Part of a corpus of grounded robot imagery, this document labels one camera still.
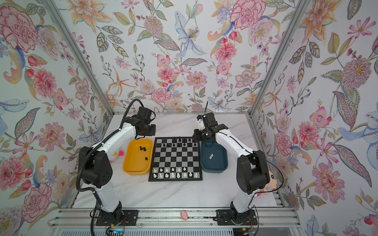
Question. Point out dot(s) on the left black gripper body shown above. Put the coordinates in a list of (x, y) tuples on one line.
[(149, 130)]

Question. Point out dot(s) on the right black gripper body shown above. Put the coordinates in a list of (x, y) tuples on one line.
[(202, 135)]

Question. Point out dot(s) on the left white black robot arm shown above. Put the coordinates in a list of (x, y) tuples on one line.
[(94, 168)]

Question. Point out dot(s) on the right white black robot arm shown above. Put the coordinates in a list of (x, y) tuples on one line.
[(252, 174)]

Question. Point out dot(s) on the dark teal plastic tray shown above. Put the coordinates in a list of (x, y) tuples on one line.
[(213, 157)]

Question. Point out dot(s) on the yellow plastic tray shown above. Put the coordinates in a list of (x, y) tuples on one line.
[(138, 158)]

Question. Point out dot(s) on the colourful plush toy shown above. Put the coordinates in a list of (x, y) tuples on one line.
[(119, 153)]

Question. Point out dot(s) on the black white chessboard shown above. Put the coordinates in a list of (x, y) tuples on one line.
[(176, 159)]

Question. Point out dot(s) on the pink striped plush doll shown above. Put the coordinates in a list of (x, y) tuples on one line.
[(271, 185)]

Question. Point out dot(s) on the small pink toy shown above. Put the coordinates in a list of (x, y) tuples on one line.
[(184, 215)]

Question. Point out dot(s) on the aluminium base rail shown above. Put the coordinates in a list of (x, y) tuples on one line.
[(207, 217)]

